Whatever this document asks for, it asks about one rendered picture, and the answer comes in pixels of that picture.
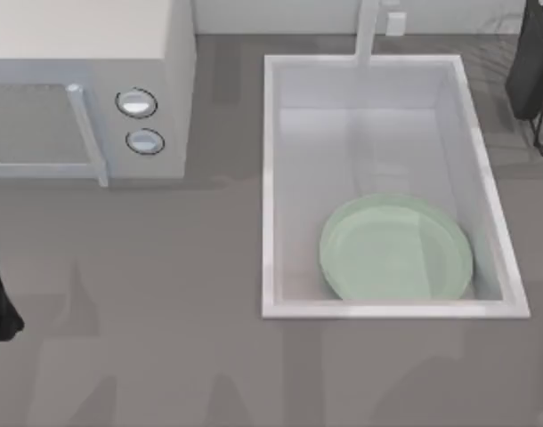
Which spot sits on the small microwave knob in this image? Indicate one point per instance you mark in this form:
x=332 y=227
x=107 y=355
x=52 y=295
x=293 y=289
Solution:
x=145 y=141

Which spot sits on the large microwave knob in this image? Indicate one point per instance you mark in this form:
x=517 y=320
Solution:
x=136 y=103

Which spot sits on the tall white tap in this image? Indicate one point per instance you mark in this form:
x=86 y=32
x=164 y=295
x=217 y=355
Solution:
x=366 y=31

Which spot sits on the white sink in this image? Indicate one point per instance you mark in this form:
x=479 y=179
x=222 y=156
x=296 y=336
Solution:
x=485 y=178

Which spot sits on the white wall socket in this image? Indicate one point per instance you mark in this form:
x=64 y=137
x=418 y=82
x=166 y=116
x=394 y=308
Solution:
x=395 y=23

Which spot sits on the pale green plate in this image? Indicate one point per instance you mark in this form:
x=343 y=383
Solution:
x=396 y=249

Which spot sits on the pale microwave oven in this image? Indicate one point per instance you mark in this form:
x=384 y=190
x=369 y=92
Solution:
x=40 y=66

